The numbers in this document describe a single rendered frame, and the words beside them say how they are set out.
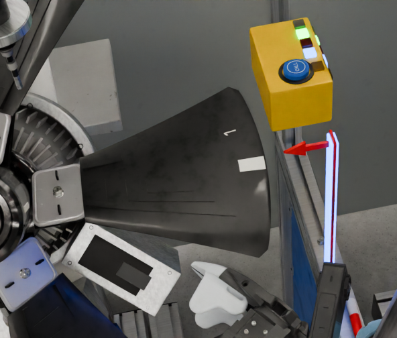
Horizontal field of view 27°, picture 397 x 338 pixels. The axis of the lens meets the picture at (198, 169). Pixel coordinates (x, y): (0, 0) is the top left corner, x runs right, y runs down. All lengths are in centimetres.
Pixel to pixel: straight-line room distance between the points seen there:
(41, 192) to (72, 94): 61
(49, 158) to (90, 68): 58
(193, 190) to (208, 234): 6
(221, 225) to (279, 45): 44
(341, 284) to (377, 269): 146
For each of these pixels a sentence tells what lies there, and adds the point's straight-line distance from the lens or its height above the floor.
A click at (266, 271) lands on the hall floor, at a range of 237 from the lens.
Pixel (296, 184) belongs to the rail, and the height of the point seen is 86.
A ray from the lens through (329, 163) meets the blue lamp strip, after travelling 109.
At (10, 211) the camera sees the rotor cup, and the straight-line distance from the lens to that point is 101.
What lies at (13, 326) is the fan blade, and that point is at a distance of 107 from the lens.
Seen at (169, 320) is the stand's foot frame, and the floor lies 8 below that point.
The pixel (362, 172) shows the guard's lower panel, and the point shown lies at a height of 22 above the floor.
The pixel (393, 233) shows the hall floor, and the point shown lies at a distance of 245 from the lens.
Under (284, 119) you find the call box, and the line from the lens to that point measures 133.
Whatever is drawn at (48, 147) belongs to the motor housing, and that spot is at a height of 116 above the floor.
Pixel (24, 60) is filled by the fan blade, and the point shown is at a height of 133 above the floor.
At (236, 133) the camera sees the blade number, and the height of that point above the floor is 120.
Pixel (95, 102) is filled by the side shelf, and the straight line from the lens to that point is 162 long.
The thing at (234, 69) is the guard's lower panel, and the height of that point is 68.
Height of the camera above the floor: 198
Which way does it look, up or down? 49 degrees down
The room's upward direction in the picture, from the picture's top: 9 degrees counter-clockwise
